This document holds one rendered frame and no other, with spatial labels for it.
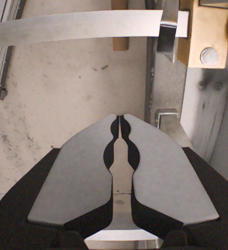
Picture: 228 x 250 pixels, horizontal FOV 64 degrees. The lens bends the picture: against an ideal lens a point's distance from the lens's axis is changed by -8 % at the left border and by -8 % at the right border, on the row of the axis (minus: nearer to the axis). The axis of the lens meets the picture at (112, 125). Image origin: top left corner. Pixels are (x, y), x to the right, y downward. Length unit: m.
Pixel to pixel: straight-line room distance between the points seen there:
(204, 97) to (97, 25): 0.40
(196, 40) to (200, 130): 0.41
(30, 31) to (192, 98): 0.43
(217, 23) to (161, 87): 0.22
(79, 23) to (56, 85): 0.99
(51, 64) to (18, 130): 0.55
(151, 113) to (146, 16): 0.26
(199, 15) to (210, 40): 0.03
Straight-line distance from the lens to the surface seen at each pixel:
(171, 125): 0.40
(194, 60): 0.25
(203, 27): 0.25
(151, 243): 0.79
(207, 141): 0.65
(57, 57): 1.17
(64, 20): 0.24
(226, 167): 0.63
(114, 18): 0.24
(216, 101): 0.59
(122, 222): 0.29
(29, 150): 1.55
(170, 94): 0.44
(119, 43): 1.03
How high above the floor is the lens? 1.10
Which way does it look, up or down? 59 degrees down
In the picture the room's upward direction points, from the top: 178 degrees counter-clockwise
